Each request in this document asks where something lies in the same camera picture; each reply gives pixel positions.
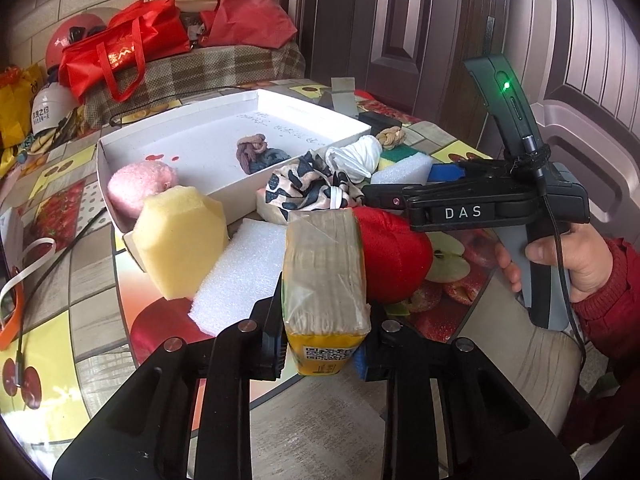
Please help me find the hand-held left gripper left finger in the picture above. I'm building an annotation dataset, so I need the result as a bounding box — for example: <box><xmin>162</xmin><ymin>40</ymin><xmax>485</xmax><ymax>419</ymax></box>
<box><xmin>51</xmin><ymin>271</ymin><xmax>288</xmax><ymax>480</ymax></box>

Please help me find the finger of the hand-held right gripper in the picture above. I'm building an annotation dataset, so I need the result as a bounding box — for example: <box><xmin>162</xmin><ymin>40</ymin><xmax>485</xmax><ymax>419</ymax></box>
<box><xmin>360</xmin><ymin>183</ymin><xmax>408</xmax><ymax>209</ymax></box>
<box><xmin>429</xmin><ymin>159</ymin><xmax>511</xmax><ymax>183</ymax></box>

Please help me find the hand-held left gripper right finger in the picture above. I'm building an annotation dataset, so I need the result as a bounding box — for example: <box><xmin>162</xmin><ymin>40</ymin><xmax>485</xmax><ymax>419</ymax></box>
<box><xmin>352</xmin><ymin>305</ymin><xmax>576</xmax><ymax>480</ymax></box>

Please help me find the red soft ball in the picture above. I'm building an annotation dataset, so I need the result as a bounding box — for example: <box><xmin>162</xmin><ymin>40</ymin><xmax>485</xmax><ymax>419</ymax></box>
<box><xmin>352</xmin><ymin>206</ymin><xmax>434</xmax><ymax>304</ymax></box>

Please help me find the yellow tissue packet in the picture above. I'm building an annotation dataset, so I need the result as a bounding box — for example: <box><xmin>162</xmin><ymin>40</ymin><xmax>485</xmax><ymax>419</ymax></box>
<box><xmin>281</xmin><ymin>210</ymin><xmax>372</xmax><ymax>377</ymax></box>

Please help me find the white cardboard box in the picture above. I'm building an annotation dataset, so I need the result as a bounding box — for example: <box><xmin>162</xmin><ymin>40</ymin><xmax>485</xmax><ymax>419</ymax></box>
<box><xmin>96</xmin><ymin>89</ymin><xmax>373</xmax><ymax>233</ymax></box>

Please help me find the person's right forearm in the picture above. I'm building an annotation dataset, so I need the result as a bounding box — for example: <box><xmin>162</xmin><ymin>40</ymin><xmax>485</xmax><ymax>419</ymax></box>
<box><xmin>570</xmin><ymin>237</ymin><xmax>640</xmax><ymax>376</ymax></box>

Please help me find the person's right hand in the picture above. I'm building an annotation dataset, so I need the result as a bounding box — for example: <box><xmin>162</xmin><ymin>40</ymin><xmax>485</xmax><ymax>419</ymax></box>
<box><xmin>495</xmin><ymin>223</ymin><xmax>615</xmax><ymax>307</ymax></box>

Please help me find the white foam block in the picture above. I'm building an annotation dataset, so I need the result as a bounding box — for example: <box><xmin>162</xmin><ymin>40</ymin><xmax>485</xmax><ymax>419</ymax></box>
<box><xmin>370</xmin><ymin>152</ymin><xmax>433</xmax><ymax>186</ymax></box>

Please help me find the green and yellow sponge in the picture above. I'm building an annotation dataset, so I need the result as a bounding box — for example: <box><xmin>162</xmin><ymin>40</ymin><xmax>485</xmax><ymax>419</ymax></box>
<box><xmin>377</xmin><ymin>146</ymin><xmax>426</xmax><ymax>171</ymax></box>

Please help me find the white cloth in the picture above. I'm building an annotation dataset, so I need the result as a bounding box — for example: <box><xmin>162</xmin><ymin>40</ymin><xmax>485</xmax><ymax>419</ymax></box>
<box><xmin>325</xmin><ymin>136</ymin><xmax>385</xmax><ymax>183</ymax></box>

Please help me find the black block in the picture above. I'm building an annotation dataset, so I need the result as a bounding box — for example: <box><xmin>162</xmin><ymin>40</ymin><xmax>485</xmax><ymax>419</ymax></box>
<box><xmin>357</xmin><ymin>111</ymin><xmax>403</xmax><ymax>133</ymax></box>

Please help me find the white foam sheet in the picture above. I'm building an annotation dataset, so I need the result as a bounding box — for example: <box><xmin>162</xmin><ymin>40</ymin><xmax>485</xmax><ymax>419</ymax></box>
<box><xmin>189</xmin><ymin>218</ymin><xmax>288</xmax><ymax>336</ymax></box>

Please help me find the leopard print cloth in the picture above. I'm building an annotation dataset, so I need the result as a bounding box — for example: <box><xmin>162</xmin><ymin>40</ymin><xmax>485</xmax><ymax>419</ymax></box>
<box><xmin>265</xmin><ymin>152</ymin><xmax>366</xmax><ymax>211</ymax></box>

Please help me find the grey metal stand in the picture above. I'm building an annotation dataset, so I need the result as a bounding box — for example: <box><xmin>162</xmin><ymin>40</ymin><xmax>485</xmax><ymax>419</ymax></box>
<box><xmin>317</xmin><ymin>76</ymin><xmax>358</xmax><ymax>118</ymax></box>

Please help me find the blue grey cloth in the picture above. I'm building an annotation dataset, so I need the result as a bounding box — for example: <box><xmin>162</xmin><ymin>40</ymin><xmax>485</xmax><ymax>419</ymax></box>
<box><xmin>249</xmin><ymin>147</ymin><xmax>292</xmax><ymax>176</ymax></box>

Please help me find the brown door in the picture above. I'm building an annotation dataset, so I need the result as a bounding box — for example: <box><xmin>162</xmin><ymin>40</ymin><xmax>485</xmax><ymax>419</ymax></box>
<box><xmin>300</xmin><ymin>0</ymin><xmax>640</xmax><ymax>161</ymax></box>

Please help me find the brown knotted cloth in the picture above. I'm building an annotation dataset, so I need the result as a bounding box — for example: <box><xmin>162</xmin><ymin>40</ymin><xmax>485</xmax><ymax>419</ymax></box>
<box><xmin>236</xmin><ymin>134</ymin><xmax>269</xmax><ymax>174</ymax></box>

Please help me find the yellow sponge block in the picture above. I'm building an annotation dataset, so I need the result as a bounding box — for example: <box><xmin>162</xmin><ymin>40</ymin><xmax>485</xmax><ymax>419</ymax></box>
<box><xmin>132</xmin><ymin>185</ymin><xmax>228</xmax><ymax>301</ymax></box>

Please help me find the pink round sponge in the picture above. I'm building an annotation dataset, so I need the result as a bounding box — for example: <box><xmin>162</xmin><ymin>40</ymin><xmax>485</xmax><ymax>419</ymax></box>
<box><xmin>107</xmin><ymin>161</ymin><xmax>179</xmax><ymax>221</ymax></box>

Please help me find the plaid cloth cover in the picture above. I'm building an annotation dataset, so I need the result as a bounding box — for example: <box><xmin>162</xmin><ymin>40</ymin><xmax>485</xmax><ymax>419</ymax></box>
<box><xmin>82</xmin><ymin>42</ymin><xmax>306</xmax><ymax>128</ymax></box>

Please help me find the red plastic bag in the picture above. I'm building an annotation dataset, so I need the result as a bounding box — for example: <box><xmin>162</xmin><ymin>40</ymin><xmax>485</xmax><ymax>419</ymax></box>
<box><xmin>200</xmin><ymin>0</ymin><xmax>299</xmax><ymax>50</ymax></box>

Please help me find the red tote bag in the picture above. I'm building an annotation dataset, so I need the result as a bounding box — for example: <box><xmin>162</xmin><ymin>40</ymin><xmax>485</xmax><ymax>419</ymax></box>
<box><xmin>59</xmin><ymin>0</ymin><xmax>193</xmax><ymax>103</ymax></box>

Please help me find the yellow cloth pile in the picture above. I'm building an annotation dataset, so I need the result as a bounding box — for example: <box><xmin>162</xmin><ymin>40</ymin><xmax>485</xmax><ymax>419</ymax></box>
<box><xmin>0</xmin><ymin>120</ymin><xmax>86</xmax><ymax>163</ymax></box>

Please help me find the white helmet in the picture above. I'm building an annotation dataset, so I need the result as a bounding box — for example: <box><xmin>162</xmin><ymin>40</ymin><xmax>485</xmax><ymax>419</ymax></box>
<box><xmin>31</xmin><ymin>82</ymin><xmax>81</xmax><ymax>136</ymax></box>

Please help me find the yellow bag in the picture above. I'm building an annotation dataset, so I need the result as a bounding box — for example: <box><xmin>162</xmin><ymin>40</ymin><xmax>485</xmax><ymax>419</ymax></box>
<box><xmin>0</xmin><ymin>65</ymin><xmax>46</xmax><ymax>151</ymax></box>

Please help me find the red helmet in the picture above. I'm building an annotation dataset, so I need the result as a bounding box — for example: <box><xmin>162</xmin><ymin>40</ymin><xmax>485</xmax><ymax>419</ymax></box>
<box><xmin>45</xmin><ymin>14</ymin><xmax>108</xmax><ymax>68</ymax></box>

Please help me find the beige braided rope knot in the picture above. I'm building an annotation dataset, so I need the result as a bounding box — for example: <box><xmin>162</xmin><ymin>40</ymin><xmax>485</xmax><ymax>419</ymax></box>
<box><xmin>374</xmin><ymin>126</ymin><xmax>405</xmax><ymax>150</ymax></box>

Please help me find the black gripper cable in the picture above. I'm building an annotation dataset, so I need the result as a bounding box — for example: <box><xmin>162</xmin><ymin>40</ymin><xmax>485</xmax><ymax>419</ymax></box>
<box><xmin>522</xmin><ymin>132</ymin><xmax>588</xmax><ymax>396</ymax></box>

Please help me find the white strap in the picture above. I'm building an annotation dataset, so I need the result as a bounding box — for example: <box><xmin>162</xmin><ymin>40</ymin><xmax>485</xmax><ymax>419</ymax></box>
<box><xmin>0</xmin><ymin>237</ymin><xmax>57</xmax><ymax>302</ymax></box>

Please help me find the orange strap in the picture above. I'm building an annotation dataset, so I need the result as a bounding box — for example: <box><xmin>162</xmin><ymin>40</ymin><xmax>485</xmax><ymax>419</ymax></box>
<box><xmin>0</xmin><ymin>280</ymin><xmax>26</xmax><ymax>352</ymax></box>

